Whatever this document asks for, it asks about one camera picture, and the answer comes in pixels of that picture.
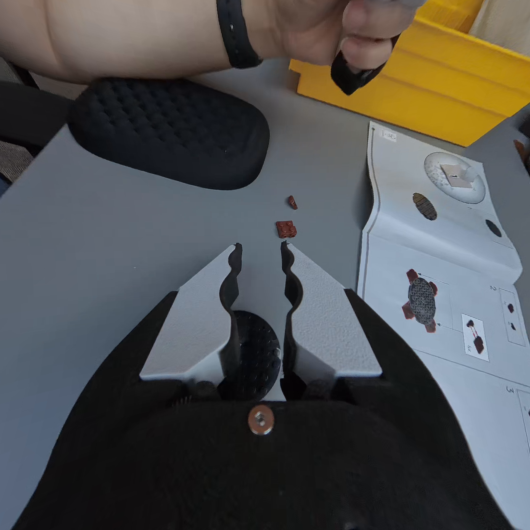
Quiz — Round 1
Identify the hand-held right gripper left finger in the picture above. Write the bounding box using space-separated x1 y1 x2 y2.
139 243 243 381

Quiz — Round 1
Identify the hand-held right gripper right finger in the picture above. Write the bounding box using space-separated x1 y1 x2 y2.
280 241 383 379

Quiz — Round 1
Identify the black round studded plate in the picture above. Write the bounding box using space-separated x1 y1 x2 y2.
217 310 283 401

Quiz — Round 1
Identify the grey desk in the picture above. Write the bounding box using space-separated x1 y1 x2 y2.
0 58 530 530

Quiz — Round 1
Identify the person's left hand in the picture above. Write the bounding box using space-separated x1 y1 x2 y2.
242 0 417 70

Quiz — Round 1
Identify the yellow plastic bin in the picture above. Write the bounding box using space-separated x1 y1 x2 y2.
288 0 530 147

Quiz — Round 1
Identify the white instruction booklet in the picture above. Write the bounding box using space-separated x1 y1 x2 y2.
357 121 530 530

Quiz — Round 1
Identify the black wristband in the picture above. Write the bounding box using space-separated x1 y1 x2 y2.
215 0 264 70

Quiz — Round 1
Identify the black padded wrist rest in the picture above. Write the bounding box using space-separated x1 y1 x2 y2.
67 77 271 191

